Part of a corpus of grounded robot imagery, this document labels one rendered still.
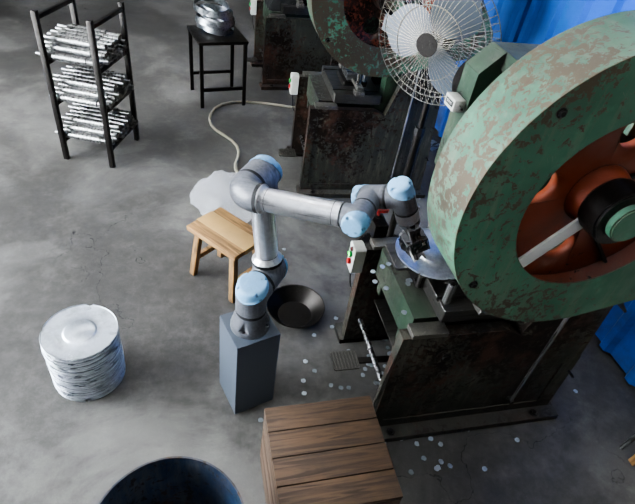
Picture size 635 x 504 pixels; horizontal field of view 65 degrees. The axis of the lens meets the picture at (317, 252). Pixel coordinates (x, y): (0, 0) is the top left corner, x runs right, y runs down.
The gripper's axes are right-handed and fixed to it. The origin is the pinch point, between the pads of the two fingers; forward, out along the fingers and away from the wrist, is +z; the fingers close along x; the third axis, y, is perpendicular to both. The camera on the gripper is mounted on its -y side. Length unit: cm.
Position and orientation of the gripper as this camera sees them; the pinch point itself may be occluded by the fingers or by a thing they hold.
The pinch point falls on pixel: (416, 255)
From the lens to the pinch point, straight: 177.1
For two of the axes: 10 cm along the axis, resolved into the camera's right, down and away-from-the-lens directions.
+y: 2.4, 6.6, -7.2
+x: 9.2, -3.8, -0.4
